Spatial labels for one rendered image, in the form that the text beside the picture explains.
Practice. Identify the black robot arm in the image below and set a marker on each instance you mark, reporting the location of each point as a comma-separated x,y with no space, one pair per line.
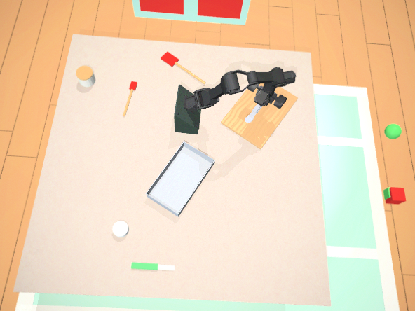
206,98

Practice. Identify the green and white flat bar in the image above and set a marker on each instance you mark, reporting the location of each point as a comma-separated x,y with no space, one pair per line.
152,266

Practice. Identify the pale grey cylinder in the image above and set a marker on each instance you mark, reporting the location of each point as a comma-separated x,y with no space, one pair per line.
121,228

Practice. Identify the small grey jar with orange lid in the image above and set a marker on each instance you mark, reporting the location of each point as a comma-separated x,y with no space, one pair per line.
85,76

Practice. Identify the red spatula with wooden handle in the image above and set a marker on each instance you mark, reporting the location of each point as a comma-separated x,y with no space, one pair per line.
172,60

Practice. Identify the light wooden board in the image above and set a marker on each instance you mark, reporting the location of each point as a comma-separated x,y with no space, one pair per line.
265,121

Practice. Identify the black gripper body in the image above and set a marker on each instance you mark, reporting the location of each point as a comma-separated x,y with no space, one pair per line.
279,101

